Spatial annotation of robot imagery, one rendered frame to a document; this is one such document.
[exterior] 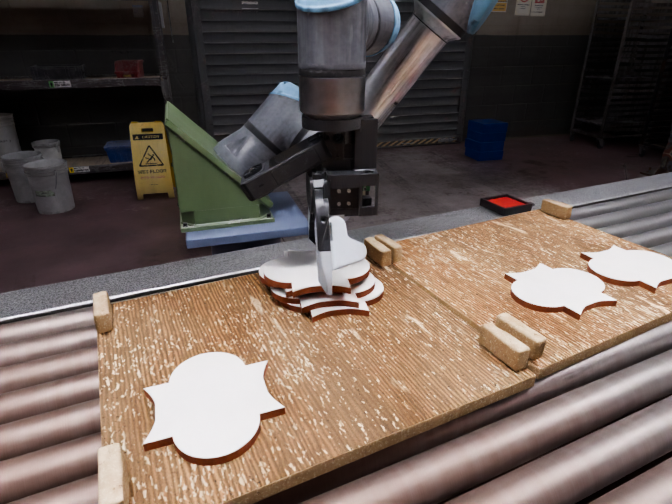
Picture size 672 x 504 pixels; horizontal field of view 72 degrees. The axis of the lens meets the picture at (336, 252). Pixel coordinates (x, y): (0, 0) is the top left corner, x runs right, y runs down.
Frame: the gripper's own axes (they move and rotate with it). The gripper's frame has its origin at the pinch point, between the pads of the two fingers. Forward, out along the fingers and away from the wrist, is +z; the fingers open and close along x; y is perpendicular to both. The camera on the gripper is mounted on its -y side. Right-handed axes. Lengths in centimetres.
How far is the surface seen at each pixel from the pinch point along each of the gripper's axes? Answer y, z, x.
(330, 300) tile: 1.1, 1.6, -5.6
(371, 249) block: 9.4, 1.8, 8.9
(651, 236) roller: 64, 5, 15
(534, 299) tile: 27.5, 2.6, -7.5
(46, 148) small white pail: -209, 67, 401
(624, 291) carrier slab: 41.9, 3.5, -5.7
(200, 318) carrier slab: -15.1, 3.6, -4.5
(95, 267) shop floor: -113, 97, 207
